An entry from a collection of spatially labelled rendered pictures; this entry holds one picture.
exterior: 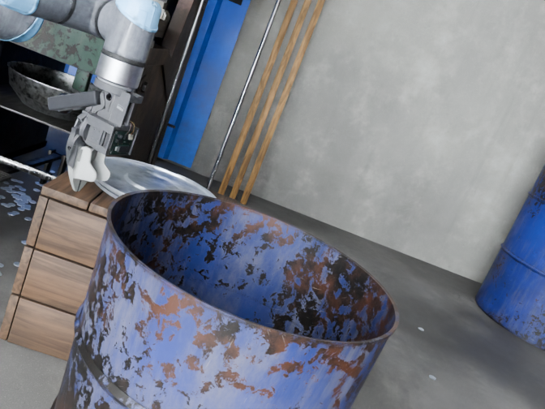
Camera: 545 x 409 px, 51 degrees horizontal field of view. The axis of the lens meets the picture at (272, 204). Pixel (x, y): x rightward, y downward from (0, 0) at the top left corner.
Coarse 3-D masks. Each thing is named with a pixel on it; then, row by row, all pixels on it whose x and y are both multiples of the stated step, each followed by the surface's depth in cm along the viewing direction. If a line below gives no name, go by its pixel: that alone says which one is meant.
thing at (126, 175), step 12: (108, 168) 125; (120, 168) 128; (132, 168) 132; (144, 168) 136; (156, 168) 139; (108, 180) 117; (120, 180) 120; (132, 180) 121; (144, 180) 124; (156, 180) 128; (168, 180) 133; (180, 180) 137; (120, 192) 112; (192, 192) 132; (204, 192) 135
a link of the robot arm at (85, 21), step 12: (84, 0) 95; (96, 0) 97; (108, 0) 96; (84, 12) 95; (96, 12) 96; (60, 24) 96; (72, 24) 96; (84, 24) 97; (96, 24) 96; (96, 36) 100
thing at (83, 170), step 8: (80, 152) 100; (88, 152) 100; (80, 160) 101; (88, 160) 100; (72, 168) 101; (80, 168) 101; (88, 168) 100; (72, 176) 102; (80, 176) 101; (88, 176) 101; (96, 176) 100; (72, 184) 103
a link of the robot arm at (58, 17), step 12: (0, 0) 87; (12, 0) 86; (24, 0) 87; (36, 0) 88; (48, 0) 89; (60, 0) 91; (72, 0) 93; (24, 12) 90; (36, 12) 90; (48, 12) 91; (60, 12) 92; (72, 12) 94
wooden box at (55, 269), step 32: (64, 192) 109; (96, 192) 116; (32, 224) 111; (64, 224) 110; (96, 224) 110; (32, 256) 112; (64, 256) 112; (96, 256) 112; (32, 288) 114; (64, 288) 114; (32, 320) 116; (64, 320) 116; (64, 352) 118
